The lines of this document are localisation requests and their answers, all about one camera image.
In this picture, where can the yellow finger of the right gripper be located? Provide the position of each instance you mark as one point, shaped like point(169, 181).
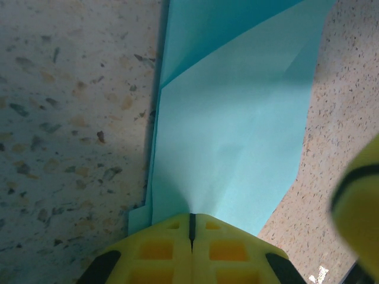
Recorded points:
point(361, 207)

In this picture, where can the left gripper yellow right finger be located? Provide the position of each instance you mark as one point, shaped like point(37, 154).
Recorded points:
point(231, 257)

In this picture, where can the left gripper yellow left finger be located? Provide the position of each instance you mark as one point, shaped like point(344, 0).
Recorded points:
point(154, 257)

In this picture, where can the teal paper sheet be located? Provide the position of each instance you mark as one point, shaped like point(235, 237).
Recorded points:
point(231, 118)

